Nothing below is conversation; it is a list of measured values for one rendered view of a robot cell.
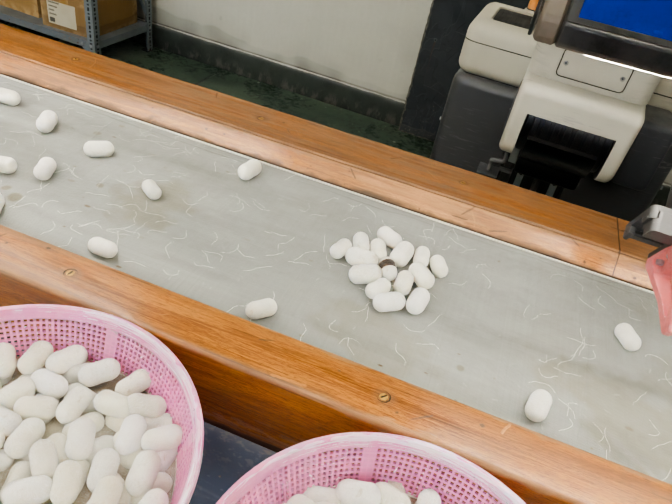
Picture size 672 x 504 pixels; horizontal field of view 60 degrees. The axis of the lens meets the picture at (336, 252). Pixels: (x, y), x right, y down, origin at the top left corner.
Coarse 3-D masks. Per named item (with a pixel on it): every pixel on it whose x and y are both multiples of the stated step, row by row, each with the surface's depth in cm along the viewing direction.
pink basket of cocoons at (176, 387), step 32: (0, 320) 48; (64, 320) 49; (96, 320) 49; (96, 352) 50; (128, 352) 49; (160, 352) 48; (160, 384) 48; (192, 384) 45; (192, 416) 44; (192, 448) 42; (192, 480) 39
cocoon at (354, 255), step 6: (348, 252) 64; (354, 252) 64; (360, 252) 64; (366, 252) 64; (372, 252) 64; (348, 258) 64; (354, 258) 64; (360, 258) 64; (366, 258) 63; (372, 258) 63; (354, 264) 64
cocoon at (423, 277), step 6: (414, 264) 64; (420, 264) 64; (414, 270) 63; (420, 270) 63; (426, 270) 63; (414, 276) 63; (420, 276) 63; (426, 276) 62; (432, 276) 63; (420, 282) 63; (426, 282) 62; (432, 282) 63; (426, 288) 63
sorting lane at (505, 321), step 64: (0, 128) 75; (64, 128) 78; (128, 128) 81; (0, 192) 65; (64, 192) 67; (128, 192) 69; (192, 192) 71; (256, 192) 73; (320, 192) 76; (128, 256) 60; (192, 256) 62; (256, 256) 63; (320, 256) 65; (448, 256) 69; (512, 256) 72; (256, 320) 56; (320, 320) 57; (384, 320) 59; (448, 320) 60; (512, 320) 62; (576, 320) 64; (640, 320) 66; (448, 384) 53; (512, 384) 55; (576, 384) 56; (640, 384) 58; (640, 448) 51
